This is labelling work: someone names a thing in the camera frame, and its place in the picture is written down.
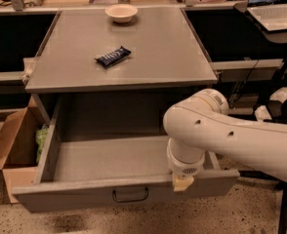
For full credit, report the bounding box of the open cardboard box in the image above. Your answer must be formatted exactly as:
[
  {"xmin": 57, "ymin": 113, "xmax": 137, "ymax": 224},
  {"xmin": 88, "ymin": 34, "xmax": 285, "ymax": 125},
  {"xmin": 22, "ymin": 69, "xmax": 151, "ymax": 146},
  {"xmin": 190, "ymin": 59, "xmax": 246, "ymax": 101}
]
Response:
[{"xmin": 0, "ymin": 97, "xmax": 44, "ymax": 204}]

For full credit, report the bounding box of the white ceramic bowl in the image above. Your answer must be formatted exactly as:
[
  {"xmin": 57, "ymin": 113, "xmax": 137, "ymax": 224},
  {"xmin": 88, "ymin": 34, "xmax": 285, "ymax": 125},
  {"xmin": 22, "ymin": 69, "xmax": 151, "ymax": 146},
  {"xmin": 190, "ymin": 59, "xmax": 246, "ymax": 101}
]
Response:
[{"xmin": 104, "ymin": 4, "xmax": 138, "ymax": 23}]

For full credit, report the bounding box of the green chip bag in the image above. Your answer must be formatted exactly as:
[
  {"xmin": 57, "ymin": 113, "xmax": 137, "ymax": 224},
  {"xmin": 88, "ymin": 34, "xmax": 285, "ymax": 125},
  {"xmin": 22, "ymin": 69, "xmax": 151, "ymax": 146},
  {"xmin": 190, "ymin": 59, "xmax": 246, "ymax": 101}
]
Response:
[{"xmin": 35, "ymin": 124, "xmax": 49, "ymax": 163}]

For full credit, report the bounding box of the grey drawer cabinet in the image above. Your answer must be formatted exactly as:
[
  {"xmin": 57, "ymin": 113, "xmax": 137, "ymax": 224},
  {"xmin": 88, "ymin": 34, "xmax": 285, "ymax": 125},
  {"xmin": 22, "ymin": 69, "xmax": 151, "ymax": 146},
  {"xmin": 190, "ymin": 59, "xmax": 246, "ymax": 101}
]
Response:
[{"xmin": 26, "ymin": 7, "xmax": 217, "ymax": 141}]

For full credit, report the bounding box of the blue snack bar wrapper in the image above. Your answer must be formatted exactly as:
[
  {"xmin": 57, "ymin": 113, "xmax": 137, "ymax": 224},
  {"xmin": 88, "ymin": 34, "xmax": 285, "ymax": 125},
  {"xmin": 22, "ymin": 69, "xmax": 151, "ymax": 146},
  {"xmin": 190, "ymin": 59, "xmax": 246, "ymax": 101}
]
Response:
[{"xmin": 96, "ymin": 46, "xmax": 131, "ymax": 68}]

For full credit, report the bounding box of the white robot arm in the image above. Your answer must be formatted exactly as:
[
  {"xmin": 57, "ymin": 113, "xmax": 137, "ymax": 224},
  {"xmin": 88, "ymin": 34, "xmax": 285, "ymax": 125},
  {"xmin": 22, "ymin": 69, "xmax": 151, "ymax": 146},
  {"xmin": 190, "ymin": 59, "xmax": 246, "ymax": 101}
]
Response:
[{"xmin": 163, "ymin": 89, "xmax": 287, "ymax": 182}]

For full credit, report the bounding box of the grey top drawer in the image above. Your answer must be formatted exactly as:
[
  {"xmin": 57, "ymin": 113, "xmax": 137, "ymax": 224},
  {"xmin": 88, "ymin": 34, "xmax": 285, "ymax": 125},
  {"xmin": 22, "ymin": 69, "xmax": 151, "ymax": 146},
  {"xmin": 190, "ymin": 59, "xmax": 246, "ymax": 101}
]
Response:
[{"xmin": 13, "ymin": 92, "xmax": 239, "ymax": 212}]

